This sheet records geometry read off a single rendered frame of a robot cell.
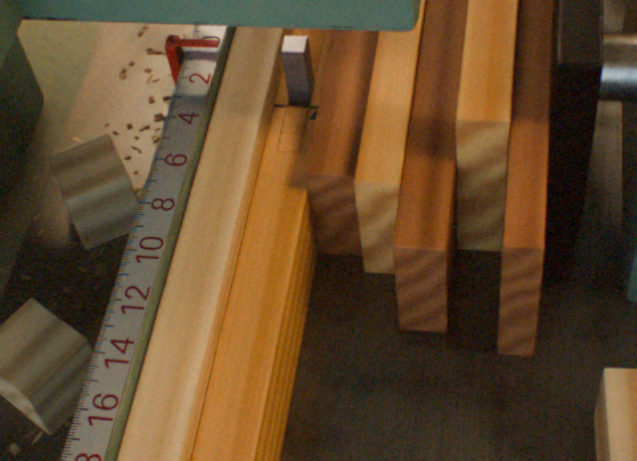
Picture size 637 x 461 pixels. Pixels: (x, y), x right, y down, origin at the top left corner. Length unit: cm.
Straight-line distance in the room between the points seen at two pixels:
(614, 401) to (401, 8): 14
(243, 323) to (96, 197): 20
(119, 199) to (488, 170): 23
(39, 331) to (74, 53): 22
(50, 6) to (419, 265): 15
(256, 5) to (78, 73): 32
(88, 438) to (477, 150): 16
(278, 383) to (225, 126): 10
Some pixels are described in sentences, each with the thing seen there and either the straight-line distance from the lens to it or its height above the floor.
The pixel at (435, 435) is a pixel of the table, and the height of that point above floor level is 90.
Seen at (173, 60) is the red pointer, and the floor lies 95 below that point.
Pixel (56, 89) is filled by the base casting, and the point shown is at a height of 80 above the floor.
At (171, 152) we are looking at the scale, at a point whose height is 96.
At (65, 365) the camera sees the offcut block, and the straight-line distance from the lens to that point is 52.
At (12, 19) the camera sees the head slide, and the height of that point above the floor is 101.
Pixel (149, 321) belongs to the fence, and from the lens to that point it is 37.
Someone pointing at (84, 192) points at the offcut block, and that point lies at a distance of 56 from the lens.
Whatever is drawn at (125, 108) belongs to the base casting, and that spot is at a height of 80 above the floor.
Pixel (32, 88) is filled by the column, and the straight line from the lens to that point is 65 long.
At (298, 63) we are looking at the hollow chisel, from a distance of 43.
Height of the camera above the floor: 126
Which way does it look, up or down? 52 degrees down
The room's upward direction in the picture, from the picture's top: 10 degrees counter-clockwise
